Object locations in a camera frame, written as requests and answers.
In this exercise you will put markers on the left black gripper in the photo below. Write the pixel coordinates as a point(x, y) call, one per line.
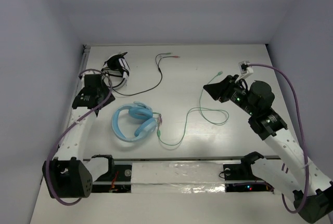
point(114, 63)

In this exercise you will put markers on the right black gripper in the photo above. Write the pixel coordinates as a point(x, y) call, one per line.
point(223, 88)

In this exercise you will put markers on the light blue headphones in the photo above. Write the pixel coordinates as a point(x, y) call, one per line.
point(133, 122)

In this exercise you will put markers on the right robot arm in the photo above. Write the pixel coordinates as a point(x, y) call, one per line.
point(302, 182)

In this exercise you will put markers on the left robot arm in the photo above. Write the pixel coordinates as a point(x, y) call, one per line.
point(66, 173)

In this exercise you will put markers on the black and white headphones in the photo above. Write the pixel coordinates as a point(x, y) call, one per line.
point(117, 66)

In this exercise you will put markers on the foil covered panel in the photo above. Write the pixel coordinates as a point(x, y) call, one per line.
point(177, 177)

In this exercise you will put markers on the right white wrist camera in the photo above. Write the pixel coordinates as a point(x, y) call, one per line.
point(245, 69)

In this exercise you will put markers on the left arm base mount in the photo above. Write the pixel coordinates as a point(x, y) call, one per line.
point(109, 176)

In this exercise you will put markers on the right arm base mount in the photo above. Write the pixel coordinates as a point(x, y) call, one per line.
point(239, 177)

